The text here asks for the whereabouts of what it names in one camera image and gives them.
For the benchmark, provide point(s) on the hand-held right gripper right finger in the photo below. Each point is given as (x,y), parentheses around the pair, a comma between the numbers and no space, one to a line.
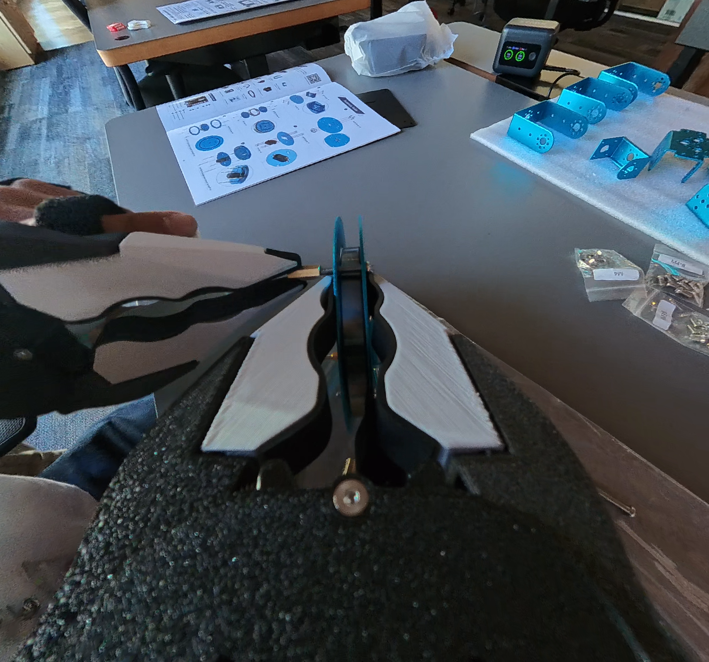
(437,390)

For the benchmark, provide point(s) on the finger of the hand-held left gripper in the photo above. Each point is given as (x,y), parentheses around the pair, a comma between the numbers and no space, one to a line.
(166,269)
(155,346)

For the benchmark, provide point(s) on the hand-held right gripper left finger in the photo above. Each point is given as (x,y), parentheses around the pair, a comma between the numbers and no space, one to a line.
(266,390)

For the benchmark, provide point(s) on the blue round turntable base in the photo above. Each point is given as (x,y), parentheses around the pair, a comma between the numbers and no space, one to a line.
(349,307)

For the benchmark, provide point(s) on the brass standoff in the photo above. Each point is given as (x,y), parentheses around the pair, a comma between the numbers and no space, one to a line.
(347,467)
(310,271)

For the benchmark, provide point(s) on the person's left hand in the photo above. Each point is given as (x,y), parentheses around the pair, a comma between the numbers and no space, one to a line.
(160,224)

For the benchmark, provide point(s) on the pile of small screw bags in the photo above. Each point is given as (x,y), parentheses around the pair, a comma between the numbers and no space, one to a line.
(604,263)

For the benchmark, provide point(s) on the long silver bolt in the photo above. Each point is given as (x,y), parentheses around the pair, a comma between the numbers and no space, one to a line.
(617,504)

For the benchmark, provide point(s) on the small white part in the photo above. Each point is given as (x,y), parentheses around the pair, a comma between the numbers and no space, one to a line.
(138,24)

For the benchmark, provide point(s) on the white foam sheet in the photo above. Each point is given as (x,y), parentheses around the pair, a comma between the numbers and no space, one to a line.
(554,169)

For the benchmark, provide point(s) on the open instruction booklet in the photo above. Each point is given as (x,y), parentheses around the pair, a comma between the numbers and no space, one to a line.
(376,125)

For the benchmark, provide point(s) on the printed paper sheet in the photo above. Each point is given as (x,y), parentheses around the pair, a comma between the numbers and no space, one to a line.
(238,3)

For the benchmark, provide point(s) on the light wooden cabinet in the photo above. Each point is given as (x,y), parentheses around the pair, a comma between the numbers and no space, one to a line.
(16,36)

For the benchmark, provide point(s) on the black flat plate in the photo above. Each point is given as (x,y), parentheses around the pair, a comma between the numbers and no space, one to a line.
(393,108)

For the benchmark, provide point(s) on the white wrapped grey bundle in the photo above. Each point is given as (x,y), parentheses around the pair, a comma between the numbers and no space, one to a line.
(393,44)

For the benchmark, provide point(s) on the dark device with green display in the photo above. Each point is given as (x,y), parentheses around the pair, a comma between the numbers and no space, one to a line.
(532,28)

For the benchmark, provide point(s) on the stack of cardboard boxes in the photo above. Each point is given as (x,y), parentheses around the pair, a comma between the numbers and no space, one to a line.
(676,8)

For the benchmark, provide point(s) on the blue U-shaped servo bracket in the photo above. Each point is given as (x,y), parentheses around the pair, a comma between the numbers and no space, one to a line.
(637,75)
(540,116)
(592,91)

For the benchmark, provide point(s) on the small blue angle bracket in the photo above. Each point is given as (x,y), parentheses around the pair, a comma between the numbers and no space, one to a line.
(615,150)

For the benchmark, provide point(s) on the wide blue perforated bracket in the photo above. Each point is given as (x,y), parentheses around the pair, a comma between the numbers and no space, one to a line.
(700,205)

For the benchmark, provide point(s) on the teal multi-hole metal bracket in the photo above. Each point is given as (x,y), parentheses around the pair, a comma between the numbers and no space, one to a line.
(687,144)

